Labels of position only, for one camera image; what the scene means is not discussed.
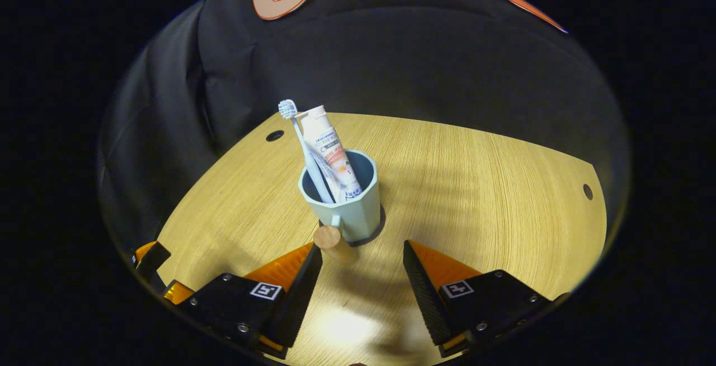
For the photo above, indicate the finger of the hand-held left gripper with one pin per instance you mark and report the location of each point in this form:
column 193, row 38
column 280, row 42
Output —
column 155, row 259
column 178, row 293

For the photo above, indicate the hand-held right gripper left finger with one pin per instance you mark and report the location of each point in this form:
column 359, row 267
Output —
column 299, row 293

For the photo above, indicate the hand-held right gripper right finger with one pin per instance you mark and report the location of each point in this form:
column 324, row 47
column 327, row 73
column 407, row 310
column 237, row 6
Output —
column 422, row 293

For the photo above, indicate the white toothbrush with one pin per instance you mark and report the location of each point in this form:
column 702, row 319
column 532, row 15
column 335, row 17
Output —
column 305, row 150

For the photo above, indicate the white toothpaste tube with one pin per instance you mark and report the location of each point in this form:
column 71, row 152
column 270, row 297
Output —
column 330, row 148

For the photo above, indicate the wooden desktop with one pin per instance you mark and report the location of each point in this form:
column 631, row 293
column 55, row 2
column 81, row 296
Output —
column 475, row 203

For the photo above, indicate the dark grey side cloth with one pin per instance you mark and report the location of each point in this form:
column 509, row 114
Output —
column 156, row 131

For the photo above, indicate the black backdrop cloth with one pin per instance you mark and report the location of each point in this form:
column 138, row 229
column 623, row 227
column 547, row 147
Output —
column 419, row 64

